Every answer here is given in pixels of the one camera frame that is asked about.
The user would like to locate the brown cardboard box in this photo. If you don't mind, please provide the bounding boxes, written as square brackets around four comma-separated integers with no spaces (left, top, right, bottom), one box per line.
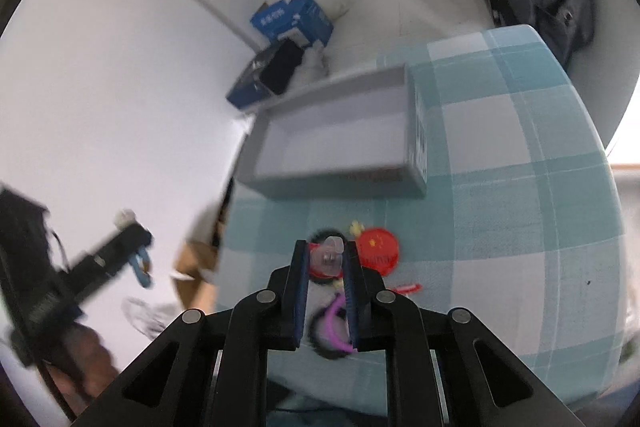
[171,241,218,314]

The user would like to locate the person's left hand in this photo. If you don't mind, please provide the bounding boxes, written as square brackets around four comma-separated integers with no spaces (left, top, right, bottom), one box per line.
[47,324,119,415]

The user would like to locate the red clear ring charm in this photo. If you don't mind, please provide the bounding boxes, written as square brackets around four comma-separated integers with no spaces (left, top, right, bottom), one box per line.
[308,231,346,280]

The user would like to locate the red round flag badge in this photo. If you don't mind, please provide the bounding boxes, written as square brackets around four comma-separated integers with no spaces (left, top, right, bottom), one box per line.
[356,228,400,277]

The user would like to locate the clear plastic wrapped bundle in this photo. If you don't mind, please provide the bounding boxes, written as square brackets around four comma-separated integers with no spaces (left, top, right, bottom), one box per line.
[292,42,329,84]

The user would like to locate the dark blue shoe box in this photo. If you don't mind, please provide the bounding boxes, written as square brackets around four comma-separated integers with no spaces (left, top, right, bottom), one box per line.
[226,38,304,110]

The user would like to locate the grey cardboard tray box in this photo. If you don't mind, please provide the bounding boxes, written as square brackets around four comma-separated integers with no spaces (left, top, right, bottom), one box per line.
[234,65,427,199]

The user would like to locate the teal plaid tablecloth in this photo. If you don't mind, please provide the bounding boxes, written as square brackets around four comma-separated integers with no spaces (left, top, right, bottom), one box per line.
[216,25,627,407]

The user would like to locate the purple cartoon bracelet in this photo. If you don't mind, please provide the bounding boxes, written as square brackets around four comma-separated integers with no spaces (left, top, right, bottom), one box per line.
[319,293,359,353]

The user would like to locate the blue cardboard box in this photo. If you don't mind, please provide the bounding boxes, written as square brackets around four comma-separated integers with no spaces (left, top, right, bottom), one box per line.
[250,0,333,49]

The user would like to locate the black bead bracelet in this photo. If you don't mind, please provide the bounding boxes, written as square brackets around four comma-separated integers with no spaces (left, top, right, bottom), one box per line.
[305,229,362,360]

